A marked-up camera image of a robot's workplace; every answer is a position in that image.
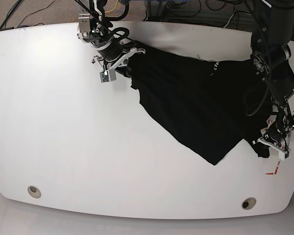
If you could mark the black t-shirt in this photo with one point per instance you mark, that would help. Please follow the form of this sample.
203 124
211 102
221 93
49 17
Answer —
207 106

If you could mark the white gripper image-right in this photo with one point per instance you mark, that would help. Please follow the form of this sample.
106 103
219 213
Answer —
277 135

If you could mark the wrist camera board image-left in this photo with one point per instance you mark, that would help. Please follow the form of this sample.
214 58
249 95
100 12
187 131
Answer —
104 76

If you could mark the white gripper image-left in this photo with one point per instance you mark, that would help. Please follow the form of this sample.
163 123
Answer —
110 61

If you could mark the right table cable grommet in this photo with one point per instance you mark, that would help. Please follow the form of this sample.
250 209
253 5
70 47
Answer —
248 203

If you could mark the table cable grommet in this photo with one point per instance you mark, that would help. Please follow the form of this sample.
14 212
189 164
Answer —
34 192
248 203

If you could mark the left table cable grommet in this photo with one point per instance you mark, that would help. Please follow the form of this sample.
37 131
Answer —
34 192

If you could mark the red tape rectangle marking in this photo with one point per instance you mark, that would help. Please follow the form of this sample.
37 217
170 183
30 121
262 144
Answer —
276 169

